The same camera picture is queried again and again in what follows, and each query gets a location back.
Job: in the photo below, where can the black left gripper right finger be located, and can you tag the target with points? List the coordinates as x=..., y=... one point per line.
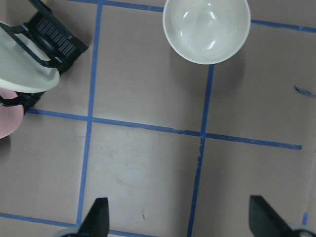
x=263, y=221

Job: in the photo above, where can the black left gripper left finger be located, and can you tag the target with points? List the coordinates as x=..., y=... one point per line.
x=96, y=223

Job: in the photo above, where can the pink plate in rack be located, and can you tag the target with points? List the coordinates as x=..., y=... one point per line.
x=10, y=116

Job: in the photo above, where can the cream plate in rack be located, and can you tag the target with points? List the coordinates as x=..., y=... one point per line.
x=21, y=72

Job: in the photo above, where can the black plate rack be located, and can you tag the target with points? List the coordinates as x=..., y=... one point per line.
x=49, y=42

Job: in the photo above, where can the cream ceramic bowl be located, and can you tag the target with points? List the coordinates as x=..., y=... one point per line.
x=206, y=31

